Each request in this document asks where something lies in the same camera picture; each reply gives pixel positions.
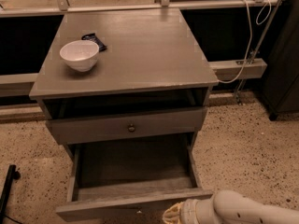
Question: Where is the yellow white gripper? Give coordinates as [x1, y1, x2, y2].
[162, 199, 199, 224]

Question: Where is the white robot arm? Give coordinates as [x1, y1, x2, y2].
[163, 190, 299, 224]

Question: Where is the grey upper drawer with knob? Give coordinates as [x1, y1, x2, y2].
[46, 107, 207, 145]

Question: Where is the grey wooden drawer cabinet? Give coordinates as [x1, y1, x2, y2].
[30, 8, 218, 154]

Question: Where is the slanted metal rod stand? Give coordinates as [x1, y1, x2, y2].
[232, 0, 282, 105]

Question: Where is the dark cabinet at right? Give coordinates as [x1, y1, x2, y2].
[261, 0, 299, 120]

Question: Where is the black pole on floor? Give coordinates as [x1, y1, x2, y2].
[0, 164, 21, 224]

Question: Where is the white ceramic bowl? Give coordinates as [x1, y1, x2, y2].
[60, 40, 99, 72]

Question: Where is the dark blue snack packet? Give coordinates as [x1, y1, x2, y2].
[81, 33, 107, 51]

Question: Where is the metal frame railing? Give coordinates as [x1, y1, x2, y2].
[0, 0, 281, 98]

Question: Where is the white cable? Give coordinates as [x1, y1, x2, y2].
[216, 0, 273, 85]

